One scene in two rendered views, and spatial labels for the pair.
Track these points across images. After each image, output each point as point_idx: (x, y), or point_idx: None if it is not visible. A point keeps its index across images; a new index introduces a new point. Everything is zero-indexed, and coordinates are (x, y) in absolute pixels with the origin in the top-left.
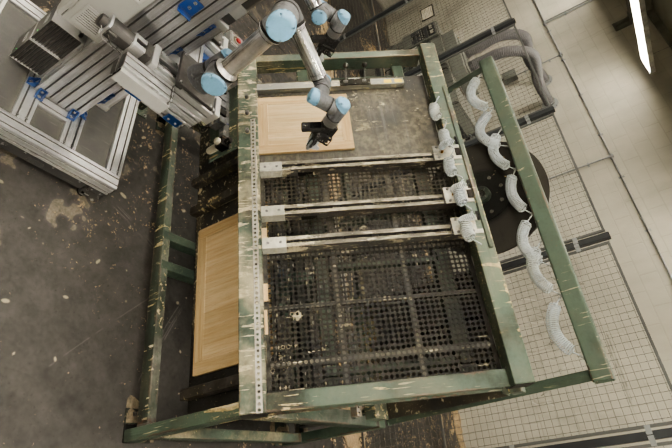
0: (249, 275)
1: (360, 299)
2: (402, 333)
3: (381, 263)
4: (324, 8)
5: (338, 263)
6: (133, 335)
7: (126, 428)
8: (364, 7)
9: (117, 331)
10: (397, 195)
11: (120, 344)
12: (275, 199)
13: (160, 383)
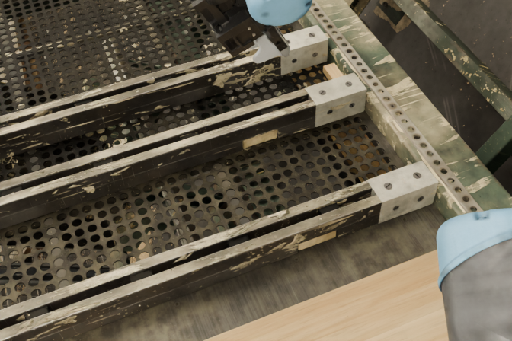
0: None
1: (106, 32)
2: (25, 10)
3: (68, 90)
4: (496, 298)
5: (160, 69)
6: (481, 51)
7: None
8: None
9: (502, 27)
10: (33, 241)
11: (484, 23)
12: (350, 146)
13: (408, 58)
